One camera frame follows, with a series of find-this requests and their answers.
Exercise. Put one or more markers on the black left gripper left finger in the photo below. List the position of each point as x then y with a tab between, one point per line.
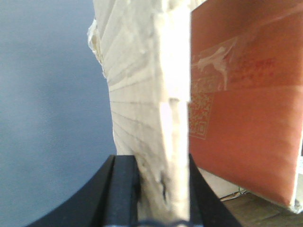
108	199

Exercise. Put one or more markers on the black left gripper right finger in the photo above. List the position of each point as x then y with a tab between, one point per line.
206	210

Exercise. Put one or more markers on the cardboard box red print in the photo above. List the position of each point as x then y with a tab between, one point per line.
246	110

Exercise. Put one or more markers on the torn plain cardboard box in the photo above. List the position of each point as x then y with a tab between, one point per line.
143	47

